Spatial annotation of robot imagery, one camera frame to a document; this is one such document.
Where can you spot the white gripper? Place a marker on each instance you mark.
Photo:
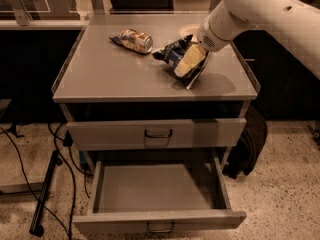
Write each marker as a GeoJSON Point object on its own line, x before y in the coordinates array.
{"type": "Point", "coordinates": [213, 38]}

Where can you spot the blue chip bag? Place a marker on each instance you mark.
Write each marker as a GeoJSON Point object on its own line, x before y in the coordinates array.
{"type": "Point", "coordinates": [173, 53]}

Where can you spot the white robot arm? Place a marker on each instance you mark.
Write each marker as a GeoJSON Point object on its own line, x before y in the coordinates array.
{"type": "Point", "coordinates": [294, 24]}

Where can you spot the closed upper drawer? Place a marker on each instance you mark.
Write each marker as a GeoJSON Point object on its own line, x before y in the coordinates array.
{"type": "Point", "coordinates": [155, 134]}

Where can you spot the grey drawer cabinet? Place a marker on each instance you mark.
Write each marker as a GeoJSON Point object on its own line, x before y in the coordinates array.
{"type": "Point", "coordinates": [105, 82]}

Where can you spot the open middle drawer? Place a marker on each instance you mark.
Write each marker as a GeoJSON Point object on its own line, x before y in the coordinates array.
{"type": "Point", "coordinates": [158, 191]}

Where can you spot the white bowl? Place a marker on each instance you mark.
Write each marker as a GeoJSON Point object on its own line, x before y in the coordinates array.
{"type": "Point", "coordinates": [191, 29]}

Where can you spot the black power strip bar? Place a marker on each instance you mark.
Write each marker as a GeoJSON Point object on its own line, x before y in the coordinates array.
{"type": "Point", "coordinates": [36, 229]}

